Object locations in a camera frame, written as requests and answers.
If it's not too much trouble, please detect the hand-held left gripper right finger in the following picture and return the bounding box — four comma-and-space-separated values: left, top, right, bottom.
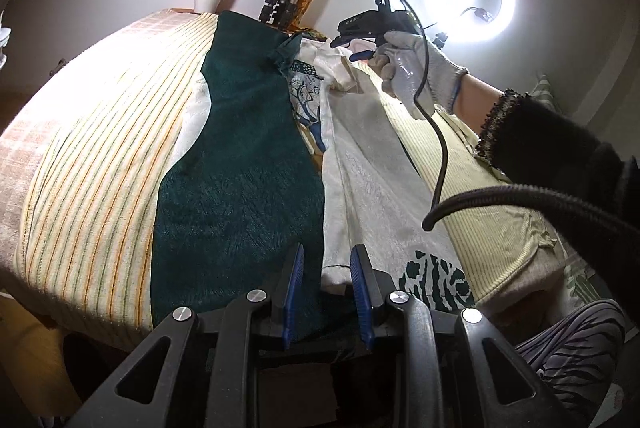
350, 244, 566, 428

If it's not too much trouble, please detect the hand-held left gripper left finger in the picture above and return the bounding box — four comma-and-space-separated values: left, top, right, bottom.
65, 243, 306, 428

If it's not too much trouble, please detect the green and white printed garment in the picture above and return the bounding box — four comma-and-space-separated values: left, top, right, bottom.
150, 10, 476, 344

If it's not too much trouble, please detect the yellow striped shirt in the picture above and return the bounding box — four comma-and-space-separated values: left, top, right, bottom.
15, 12, 566, 329

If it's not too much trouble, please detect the person's right forearm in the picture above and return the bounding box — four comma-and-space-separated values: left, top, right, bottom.
452, 72, 640, 233

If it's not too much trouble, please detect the person's right hand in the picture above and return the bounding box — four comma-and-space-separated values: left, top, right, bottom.
372, 32, 469, 119

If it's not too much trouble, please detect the green striped white pillow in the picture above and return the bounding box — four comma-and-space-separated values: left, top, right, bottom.
530, 75, 566, 113

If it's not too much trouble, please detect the person's striped pants leg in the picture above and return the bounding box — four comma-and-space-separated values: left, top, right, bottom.
515, 300, 628, 428

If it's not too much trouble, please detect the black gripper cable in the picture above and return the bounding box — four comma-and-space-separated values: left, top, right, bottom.
395, 0, 640, 233

